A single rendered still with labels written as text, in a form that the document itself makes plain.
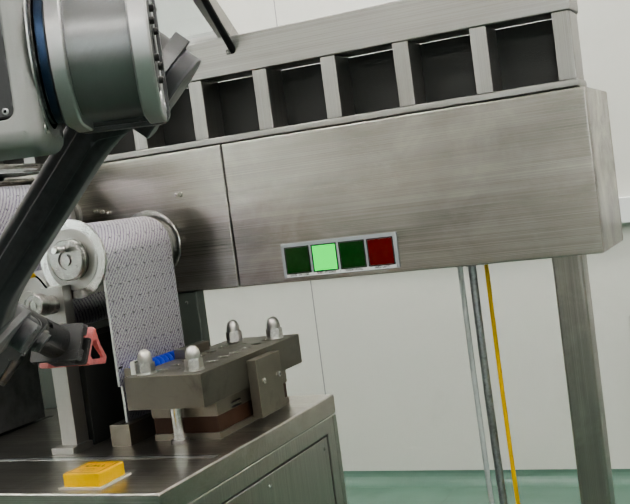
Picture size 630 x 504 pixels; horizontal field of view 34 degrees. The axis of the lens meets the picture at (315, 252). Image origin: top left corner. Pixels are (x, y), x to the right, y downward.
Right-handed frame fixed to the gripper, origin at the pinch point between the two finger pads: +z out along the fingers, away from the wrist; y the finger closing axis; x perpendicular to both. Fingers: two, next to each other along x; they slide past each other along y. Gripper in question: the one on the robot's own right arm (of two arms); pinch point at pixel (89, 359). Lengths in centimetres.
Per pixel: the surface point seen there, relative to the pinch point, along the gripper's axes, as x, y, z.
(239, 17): 230, -102, 184
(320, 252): 30, 29, 29
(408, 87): 56, 51, 16
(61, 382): -2.1, -9.7, 5.2
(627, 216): 132, 55, 235
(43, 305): 8.8, -7.7, -5.6
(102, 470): -21.6, 12.7, -7.4
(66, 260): 18.0, -5.9, -4.0
